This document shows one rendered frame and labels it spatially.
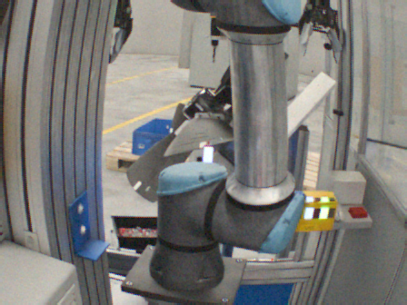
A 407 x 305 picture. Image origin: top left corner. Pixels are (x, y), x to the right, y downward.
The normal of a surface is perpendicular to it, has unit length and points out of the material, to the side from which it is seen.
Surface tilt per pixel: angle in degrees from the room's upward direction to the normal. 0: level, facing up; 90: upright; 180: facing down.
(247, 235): 105
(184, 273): 72
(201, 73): 90
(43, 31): 90
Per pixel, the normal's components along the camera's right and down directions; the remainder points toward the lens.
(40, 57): -0.19, 0.26
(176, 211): -0.48, 0.21
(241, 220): -0.65, 0.40
